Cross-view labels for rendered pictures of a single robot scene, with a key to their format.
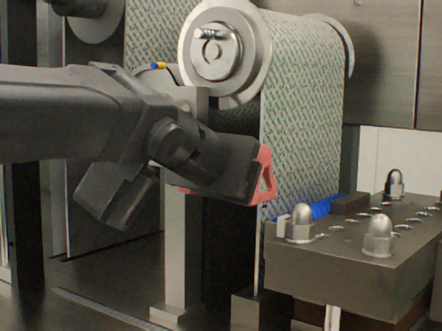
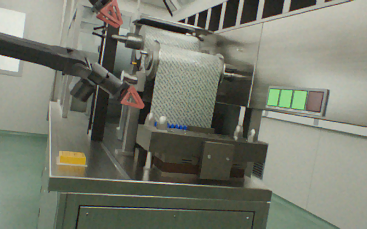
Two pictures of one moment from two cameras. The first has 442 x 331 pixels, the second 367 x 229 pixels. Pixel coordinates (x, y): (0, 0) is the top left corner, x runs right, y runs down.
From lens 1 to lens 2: 0.82 m
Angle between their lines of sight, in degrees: 33
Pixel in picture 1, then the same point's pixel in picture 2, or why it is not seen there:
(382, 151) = not seen: outside the picture
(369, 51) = (241, 72)
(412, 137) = not seen: outside the picture
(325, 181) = (198, 121)
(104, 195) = (72, 86)
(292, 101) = (175, 81)
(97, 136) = (51, 61)
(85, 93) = (47, 49)
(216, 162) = (112, 86)
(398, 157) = not seen: outside the picture
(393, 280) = (150, 136)
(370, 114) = (238, 100)
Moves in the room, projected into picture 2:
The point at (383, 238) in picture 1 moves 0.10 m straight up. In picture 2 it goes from (159, 124) to (165, 90)
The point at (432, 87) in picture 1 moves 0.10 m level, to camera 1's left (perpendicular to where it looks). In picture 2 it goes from (255, 87) to (229, 84)
